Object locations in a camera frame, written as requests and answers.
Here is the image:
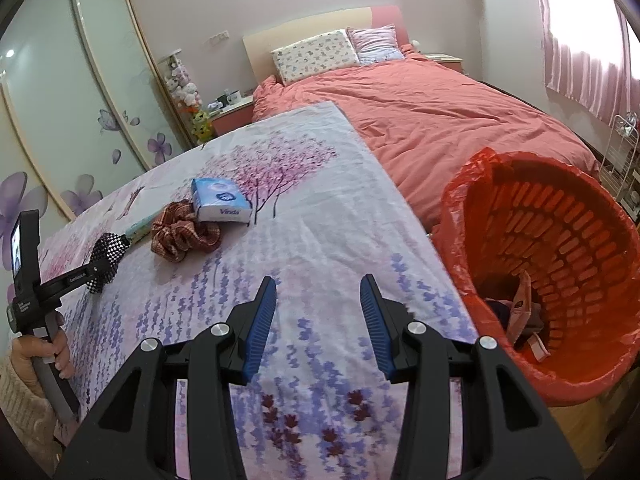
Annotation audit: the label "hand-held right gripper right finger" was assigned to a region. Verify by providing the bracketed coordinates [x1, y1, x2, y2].
[360, 274, 586, 480]

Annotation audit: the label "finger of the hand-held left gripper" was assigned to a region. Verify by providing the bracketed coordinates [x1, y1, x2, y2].
[33, 254, 120, 311]

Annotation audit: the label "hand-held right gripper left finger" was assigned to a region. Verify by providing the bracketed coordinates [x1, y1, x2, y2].
[52, 276, 278, 480]

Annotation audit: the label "black polka dot scrunchie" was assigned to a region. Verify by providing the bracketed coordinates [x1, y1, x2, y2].
[86, 232, 132, 295]

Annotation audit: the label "person's left forearm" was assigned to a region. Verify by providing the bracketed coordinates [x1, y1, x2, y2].
[0, 355, 63, 461]

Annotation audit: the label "person's left hand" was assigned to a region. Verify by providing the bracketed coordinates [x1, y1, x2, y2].
[10, 329, 77, 382]

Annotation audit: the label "floral purple tablecloth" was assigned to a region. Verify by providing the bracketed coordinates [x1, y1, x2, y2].
[37, 101, 481, 480]

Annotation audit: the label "red plaid scrunchie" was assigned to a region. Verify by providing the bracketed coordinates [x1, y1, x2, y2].
[151, 201, 222, 263]

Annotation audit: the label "blue tissue pack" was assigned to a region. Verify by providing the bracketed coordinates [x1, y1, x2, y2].
[191, 177, 251, 226]

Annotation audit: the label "pink item in basket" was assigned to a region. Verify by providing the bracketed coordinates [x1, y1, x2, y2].
[507, 270, 548, 361]

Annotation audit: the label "sliding wardrobe with flower print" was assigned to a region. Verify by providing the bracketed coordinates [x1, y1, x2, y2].
[0, 0, 201, 241]

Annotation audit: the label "yellow green plush toy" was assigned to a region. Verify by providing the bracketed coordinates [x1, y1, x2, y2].
[190, 110, 213, 142]

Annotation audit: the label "pink nightstand with mug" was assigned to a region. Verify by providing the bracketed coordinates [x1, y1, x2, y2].
[212, 95, 255, 138]

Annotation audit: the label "bed with pink duvet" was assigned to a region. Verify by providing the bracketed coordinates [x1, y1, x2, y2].
[250, 45, 601, 233]

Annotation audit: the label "hanging plush toys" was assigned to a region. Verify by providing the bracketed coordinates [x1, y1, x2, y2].
[160, 52, 201, 108]

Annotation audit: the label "pink nightstand with book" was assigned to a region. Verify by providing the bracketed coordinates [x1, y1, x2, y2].
[425, 52, 463, 73]

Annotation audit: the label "floral white pillow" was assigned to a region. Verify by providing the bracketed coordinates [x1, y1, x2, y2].
[271, 30, 360, 86]

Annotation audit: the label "striped pink pillow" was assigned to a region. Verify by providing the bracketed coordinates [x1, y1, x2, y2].
[346, 25, 405, 65]

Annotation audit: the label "cream pink headboard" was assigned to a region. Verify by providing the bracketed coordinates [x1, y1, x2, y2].
[242, 6, 411, 86]

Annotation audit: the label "pink curtain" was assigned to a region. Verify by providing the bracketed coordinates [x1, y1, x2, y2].
[532, 0, 640, 131]

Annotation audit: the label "white wire rack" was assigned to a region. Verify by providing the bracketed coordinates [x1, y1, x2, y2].
[597, 114, 640, 211]

